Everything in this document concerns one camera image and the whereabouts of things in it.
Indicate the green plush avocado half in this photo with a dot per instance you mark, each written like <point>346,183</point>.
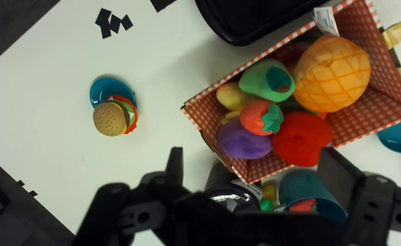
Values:
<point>259,84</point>

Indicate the yellow plush fruit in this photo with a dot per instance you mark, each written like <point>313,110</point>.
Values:
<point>231,96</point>

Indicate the black ribbed plastic tray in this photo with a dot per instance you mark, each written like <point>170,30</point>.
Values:
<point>250,19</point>

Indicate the black equipment base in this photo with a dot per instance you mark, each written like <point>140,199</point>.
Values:
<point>13,210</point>

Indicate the blue toy plate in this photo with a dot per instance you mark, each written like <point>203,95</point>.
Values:
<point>105,88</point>

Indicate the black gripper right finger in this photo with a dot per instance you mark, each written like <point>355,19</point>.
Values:
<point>339,176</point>

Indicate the red toy strawberry piece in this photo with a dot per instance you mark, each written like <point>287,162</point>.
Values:
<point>303,206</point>

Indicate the dark transparent pot lid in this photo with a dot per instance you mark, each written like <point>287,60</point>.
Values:
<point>229,199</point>

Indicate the red checkered fabric box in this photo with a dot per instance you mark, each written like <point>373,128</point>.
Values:
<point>378,110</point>

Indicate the teal toy pot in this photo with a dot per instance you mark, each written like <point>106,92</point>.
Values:
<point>300,185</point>

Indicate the toy hamburger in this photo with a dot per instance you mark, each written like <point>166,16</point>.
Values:
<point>110,120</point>

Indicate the yellow toy pineapple slice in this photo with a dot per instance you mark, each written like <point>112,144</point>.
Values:
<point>394,39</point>

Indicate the orange plush pineapple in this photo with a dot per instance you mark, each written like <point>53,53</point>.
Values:
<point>332,76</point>

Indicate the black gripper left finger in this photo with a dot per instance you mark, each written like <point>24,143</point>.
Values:
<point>176,165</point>

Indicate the purple plush eggplant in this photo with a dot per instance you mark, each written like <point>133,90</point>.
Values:
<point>243,143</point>

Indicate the red plush strawberry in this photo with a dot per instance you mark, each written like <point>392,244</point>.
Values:
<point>255,118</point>

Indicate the white fabric tag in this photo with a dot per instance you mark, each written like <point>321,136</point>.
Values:
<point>326,21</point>

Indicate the red plush tomato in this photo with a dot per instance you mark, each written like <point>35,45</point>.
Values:
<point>300,139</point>

